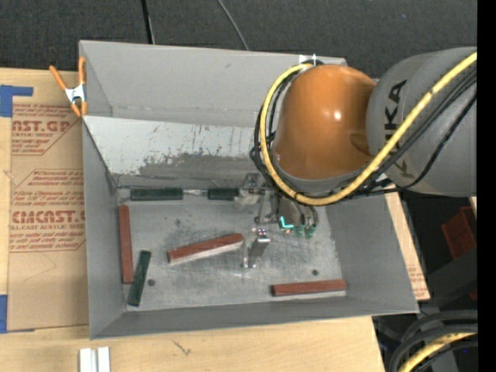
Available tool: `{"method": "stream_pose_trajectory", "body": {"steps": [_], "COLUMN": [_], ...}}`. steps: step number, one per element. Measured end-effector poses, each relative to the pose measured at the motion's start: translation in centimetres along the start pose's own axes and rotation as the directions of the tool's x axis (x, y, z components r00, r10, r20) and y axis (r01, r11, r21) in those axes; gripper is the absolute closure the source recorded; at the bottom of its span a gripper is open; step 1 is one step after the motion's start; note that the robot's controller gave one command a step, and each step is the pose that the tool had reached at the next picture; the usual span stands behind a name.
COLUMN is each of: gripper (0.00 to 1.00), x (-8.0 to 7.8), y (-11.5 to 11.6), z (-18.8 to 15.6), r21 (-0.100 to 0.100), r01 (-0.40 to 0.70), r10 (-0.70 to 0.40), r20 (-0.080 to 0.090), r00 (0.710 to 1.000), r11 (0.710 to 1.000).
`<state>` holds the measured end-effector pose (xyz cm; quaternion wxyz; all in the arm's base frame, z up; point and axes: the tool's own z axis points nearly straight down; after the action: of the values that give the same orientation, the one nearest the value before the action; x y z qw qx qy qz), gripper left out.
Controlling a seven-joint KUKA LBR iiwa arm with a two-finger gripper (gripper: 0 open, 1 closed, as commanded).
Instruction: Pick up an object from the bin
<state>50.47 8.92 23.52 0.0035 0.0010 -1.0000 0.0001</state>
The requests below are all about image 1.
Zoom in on grey metal bin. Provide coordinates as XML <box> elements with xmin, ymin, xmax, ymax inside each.
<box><xmin>78</xmin><ymin>40</ymin><xmax>421</xmax><ymax>340</ymax></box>

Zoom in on red-brown flat block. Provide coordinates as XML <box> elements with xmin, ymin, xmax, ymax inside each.
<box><xmin>118</xmin><ymin>204</ymin><xmax>135</xmax><ymax>285</ymax></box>
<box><xmin>166</xmin><ymin>232</ymin><xmax>246</xmax><ymax>265</ymax></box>
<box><xmin>270</xmin><ymin>278</ymin><xmax>348</xmax><ymax>298</ymax></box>

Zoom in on dark green flat block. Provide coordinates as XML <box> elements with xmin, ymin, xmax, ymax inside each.
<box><xmin>207</xmin><ymin>187</ymin><xmax>241</xmax><ymax>202</ymax></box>
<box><xmin>129</xmin><ymin>187</ymin><xmax>184</xmax><ymax>202</ymax></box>
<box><xmin>126</xmin><ymin>250</ymin><xmax>153</xmax><ymax>308</ymax></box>

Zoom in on brown cardboard board red print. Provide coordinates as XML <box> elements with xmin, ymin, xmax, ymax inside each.
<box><xmin>0</xmin><ymin>67</ymin><xmax>431</xmax><ymax>332</ymax></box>

